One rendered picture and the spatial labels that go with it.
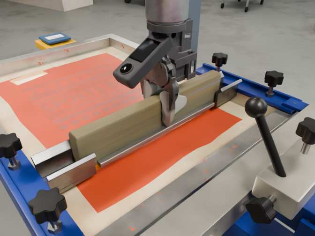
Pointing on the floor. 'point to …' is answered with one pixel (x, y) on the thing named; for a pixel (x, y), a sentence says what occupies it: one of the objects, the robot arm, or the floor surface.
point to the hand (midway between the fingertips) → (157, 118)
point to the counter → (57, 3)
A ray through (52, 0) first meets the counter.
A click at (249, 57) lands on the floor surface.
